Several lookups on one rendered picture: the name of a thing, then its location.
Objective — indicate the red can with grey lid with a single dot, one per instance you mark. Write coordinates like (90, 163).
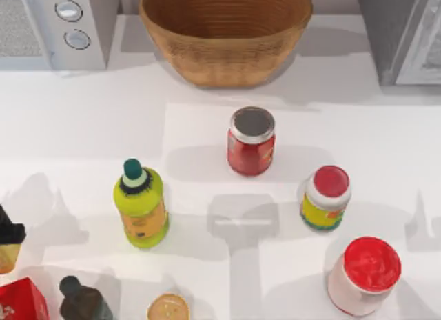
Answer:
(251, 147)

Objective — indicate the yellow-green bottle with teal cap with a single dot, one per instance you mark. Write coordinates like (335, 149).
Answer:
(144, 213)

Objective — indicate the brown woven basket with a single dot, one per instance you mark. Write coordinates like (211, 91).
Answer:
(225, 47)

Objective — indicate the yellow jar with red lid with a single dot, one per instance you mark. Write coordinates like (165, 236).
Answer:
(325, 202)

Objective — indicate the tan round lid can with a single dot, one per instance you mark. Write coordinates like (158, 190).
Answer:
(168, 308)

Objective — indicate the round microwave knob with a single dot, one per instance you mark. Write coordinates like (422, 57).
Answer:
(77, 39)
(68, 9)

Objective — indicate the white jar with red lid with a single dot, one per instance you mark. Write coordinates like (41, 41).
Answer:
(365, 275)

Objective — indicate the pale microwave oven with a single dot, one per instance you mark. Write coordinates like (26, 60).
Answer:
(41, 30)

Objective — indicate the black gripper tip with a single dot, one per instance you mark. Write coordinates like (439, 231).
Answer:
(10, 228)

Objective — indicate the tan carton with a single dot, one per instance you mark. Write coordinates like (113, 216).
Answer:
(7, 258)

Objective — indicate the red box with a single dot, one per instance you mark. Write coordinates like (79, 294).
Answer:
(22, 299)

